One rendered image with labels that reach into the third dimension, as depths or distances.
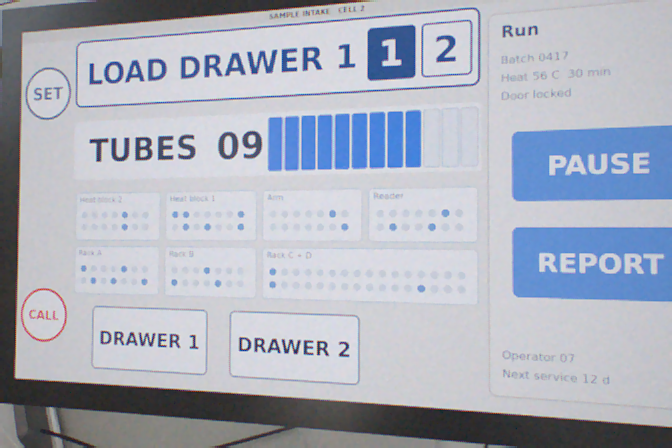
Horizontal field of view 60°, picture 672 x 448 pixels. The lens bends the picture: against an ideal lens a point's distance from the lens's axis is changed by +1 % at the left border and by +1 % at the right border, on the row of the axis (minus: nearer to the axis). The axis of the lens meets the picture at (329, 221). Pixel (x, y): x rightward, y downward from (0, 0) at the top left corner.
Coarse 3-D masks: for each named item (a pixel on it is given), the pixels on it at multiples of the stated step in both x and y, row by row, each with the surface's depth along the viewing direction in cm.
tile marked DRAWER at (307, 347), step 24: (240, 312) 41; (264, 312) 40; (288, 312) 40; (312, 312) 39; (240, 336) 41; (264, 336) 40; (288, 336) 40; (312, 336) 39; (336, 336) 39; (360, 336) 39; (240, 360) 40; (264, 360) 40; (288, 360) 40; (312, 360) 39; (336, 360) 39; (360, 360) 38; (336, 384) 39; (360, 384) 38
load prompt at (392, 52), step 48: (96, 48) 44; (144, 48) 43; (192, 48) 42; (240, 48) 41; (288, 48) 40; (336, 48) 40; (384, 48) 39; (432, 48) 38; (480, 48) 37; (96, 96) 44; (144, 96) 43; (192, 96) 42; (240, 96) 41; (288, 96) 40
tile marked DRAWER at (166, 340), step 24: (96, 312) 43; (120, 312) 43; (144, 312) 42; (168, 312) 42; (192, 312) 41; (96, 336) 43; (120, 336) 43; (144, 336) 42; (168, 336) 42; (192, 336) 41; (96, 360) 43; (120, 360) 43; (144, 360) 42; (168, 360) 42; (192, 360) 41
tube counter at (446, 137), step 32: (224, 128) 41; (256, 128) 41; (288, 128) 40; (320, 128) 40; (352, 128) 39; (384, 128) 39; (416, 128) 38; (448, 128) 38; (480, 128) 37; (224, 160) 41; (256, 160) 41; (288, 160) 40; (320, 160) 40; (352, 160) 39; (384, 160) 39; (416, 160) 38; (448, 160) 38; (480, 160) 37
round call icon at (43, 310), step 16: (32, 288) 45; (48, 288) 44; (64, 288) 44; (32, 304) 45; (48, 304) 44; (64, 304) 44; (32, 320) 45; (48, 320) 44; (64, 320) 44; (32, 336) 45; (48, 336) 44; (64, 336) 44
